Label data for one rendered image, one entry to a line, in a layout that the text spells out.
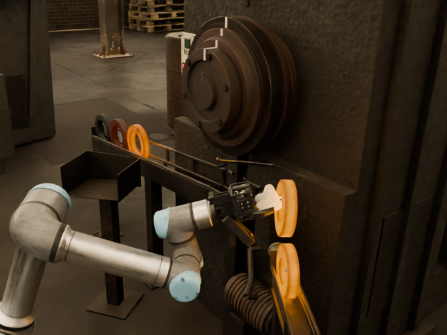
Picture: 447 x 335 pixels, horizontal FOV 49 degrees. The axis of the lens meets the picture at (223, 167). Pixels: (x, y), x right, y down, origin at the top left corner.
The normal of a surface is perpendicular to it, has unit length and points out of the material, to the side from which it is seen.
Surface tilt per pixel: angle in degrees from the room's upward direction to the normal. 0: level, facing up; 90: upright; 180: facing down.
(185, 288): 90
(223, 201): 90
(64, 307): 0
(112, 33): 90
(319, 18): 90
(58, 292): 0
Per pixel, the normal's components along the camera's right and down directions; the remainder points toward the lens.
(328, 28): -0.79, 0.22
